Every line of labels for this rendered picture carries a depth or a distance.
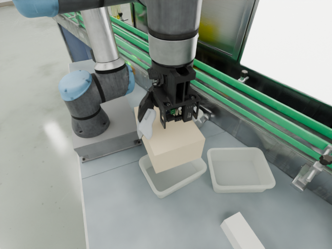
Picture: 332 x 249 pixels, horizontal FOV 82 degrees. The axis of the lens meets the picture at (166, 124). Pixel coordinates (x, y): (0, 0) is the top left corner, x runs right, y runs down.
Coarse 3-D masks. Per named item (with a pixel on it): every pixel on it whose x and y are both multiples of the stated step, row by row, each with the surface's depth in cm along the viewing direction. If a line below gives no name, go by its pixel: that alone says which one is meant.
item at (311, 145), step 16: (192, 80) 96; (208, 80) 88; (224, 96) 86; (240, 96) 79; (240, 112) 83; (256, 112) 77; (272, 112) 72; (272, 128) 74; (288, 128) 69; (304, 144) 68; (320, 144) 63
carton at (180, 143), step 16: (160, 128) 45; (176, 128) 45; (192, 128) 45; (144, 144) 50; (160, 144) 42; (176, 144) 42; (192, 144) 42; (160, 160) 42; (176, 160) 44; (192, 160) 48
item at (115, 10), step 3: (111, 6) 143; (114, 6) 140; (117, 6) 142; (120, 6) 144; (111, 9) 145; (114, 9) 142; (117, 9) 143; (120, 9) 145; (114, 12) 144; (117, 12) 144; (114, 15) 146; (117, 15) 145; (117, 18) 147
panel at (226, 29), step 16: (208, 0) 87; (224, 0) 81; (240, 0) 77; (256, 0) 72; (208, 16) 91; (224, 16) 85; (240, 16) 80; (208, 32) 95; (224, 32) 89; (240, 32) 82; (208, 48) 99; (224, 48) 93; (240, 48) 86; (240, 64) 90; (272, 80) 82; (304, 96) 75
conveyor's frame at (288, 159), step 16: (64, 16) 165; (80, 32) 153; (128, 64) 116; (144, 80) 110; (208, 96) 91; (224, 112) 87; (224, 128) 93; (240, 128) 85; (256, 128) 78; (256, 144) 82; (272, 144) 76; (288, 144) 72; (272, 160) 80; (288, 160) 74; (304, 160) 69; (320, 176) 67; (320, 192) 70
